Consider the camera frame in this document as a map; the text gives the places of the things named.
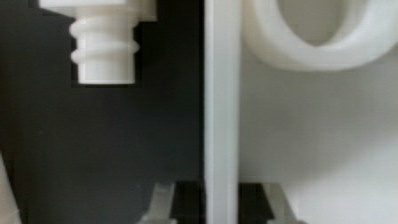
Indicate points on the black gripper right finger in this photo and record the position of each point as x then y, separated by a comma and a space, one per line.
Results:
263, 205

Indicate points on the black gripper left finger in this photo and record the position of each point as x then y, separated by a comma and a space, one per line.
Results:
176, 204

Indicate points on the white square table top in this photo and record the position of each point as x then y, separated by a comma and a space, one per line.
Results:
301, 107

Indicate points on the white table leg front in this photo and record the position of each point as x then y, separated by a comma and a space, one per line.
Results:
102, 29

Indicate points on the white front fence bar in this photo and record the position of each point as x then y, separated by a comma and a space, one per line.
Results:
9, 211

